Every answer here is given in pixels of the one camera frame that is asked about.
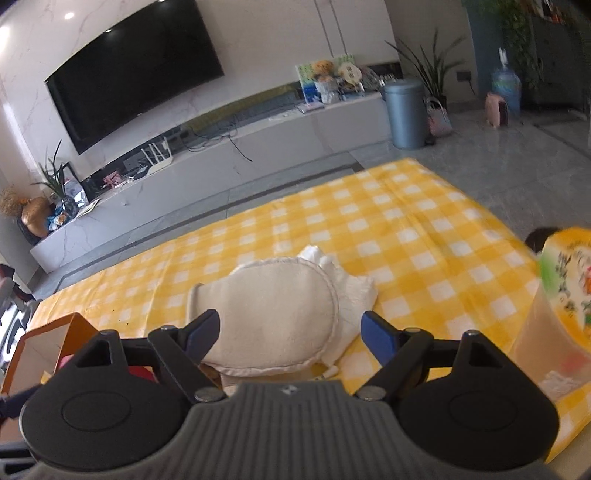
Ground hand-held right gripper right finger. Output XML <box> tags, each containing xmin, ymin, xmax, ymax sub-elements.
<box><xmin>355</xmin><ymin>310</ymin><xmax>509</xmax><ymax>401</ymax></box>

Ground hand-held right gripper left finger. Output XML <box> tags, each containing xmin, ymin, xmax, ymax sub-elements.
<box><xmin>73</xmin><ymin>309</ymin><xmax>228</xmax><ymax>403</ymax></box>

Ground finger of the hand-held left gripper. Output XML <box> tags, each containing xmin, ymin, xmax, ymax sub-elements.
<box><xmin>0</xmin><ymin>385</ymin><xmax>42</xmax><ymax>422</ymax></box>

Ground orange and white cardboard box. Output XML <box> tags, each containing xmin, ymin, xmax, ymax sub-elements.
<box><xmin>7</xmin><ymin>312</ymin><xmax>100</xmax><ymax>403</ymax></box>

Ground white cloth mitt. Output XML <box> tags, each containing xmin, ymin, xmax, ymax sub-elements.
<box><xmin>187</xmin><ymin>257</ymin><xmax>341</xmax><ymax>372</ymax></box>

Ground red soft block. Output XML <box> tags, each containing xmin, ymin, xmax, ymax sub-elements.
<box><xmin>59</xmin><ymin>354</ymin><xmax>158</xmax><ymax>384</ymax></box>

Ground white crumpled cloth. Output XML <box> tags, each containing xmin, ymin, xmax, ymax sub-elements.
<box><xmin>295</xmin><ymin>244</ymin><xmax>378</xmax><ymax>380</ymax></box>

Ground yellow checkered tablecloth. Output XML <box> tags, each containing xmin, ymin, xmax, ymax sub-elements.
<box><xmin>27</xmin><ymin>158</ymin><xmax>591</xmax><ymax>464</ymax></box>

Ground clear plastic container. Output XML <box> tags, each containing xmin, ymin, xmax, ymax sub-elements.
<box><xmin>510</xmin><ymin>281</ymin><xmax>591</xmax><ymax>403</ymax></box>

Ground white television console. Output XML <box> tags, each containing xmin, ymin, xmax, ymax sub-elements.
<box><xmin>30</xmin><ymin>85</ymin><xmax>393</xmax><ymax>274</ymax></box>

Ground white router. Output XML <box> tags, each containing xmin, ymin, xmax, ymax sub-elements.
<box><xmin>139</xmin><ymin>136</ymin><xmax>175</xmax><ymax>175</ymax></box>

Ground golden round vase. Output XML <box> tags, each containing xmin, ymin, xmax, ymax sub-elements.
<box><xmin>17</xmin><ymin>196</ymin><xmax>55</xmax><ymax>244</ymax></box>

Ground dark round object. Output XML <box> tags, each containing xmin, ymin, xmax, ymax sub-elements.
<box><xmin>525</xmin><ymin>226</ymin><xmax>562</xmax><ymax>256</ymax></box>

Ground yellow green snack bag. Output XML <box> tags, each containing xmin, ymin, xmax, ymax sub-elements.
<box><xmin>537</xmin><ymin>225</ymin><xmax>591</xmax><ymax>335</ymax></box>

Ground potted plant with thin leaves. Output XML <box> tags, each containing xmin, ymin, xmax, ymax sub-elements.
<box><xmin>31</xmin><ymin>141</ymin><xmax>89</xmax><ymax>217</ymax></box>

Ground blue-grey trash bin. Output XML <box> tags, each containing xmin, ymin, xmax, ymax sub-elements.
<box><xmin>383</xmin><ymin>78</ymin><xmax>428</xmax><ymax>150</ymax></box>

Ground pink gift bag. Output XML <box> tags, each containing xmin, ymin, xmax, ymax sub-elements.
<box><xmin>425</xmin><ymin>97</ymin><xmax>453</xmax><ymax>137</ymax></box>

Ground pink stool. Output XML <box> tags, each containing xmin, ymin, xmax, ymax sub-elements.
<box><xmin>485</xmin><ymin>92</ymin><xmax>509</xmax><ymax>130</ymax></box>

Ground plush toys with green card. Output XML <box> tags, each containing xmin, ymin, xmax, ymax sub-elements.
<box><xmin>295</xmin><ymin>53</ymin><xmax>384</xmax><ymax>106</ymax></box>

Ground blue water bottle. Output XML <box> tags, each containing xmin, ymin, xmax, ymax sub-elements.
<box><xmin>490</xmin><ymin>47</ymin><xmax>522</xmax><ymax>117</ymax></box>

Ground tall potted grass plant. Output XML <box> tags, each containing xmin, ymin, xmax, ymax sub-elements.
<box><xmin>385</xmin><ymin>28</ymin><xmax>468</xmax><ymax>100</ymax></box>

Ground leafy plant on cabinet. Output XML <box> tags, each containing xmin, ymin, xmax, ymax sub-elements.
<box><xmin>462</xmin><ymin>0</ymin><xmax>543</xmax><ymax>90</ymax></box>

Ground dark grey cabinet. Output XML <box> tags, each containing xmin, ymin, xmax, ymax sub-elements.
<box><xmin>529</xmin><ymin>0</ymin><xmax>591</xmax><ymax>112</ymax></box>

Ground black cable on console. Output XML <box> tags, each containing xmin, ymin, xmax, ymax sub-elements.
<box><xmin>180</xmin><ymin>108</ymin><xmax>254</xmax><ymax>163</ymax></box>

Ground black wall television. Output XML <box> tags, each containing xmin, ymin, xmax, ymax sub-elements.
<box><xmin>45</xmin><ymin>0</ymin><xmax>225</xmax><ymax>156</ymax></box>

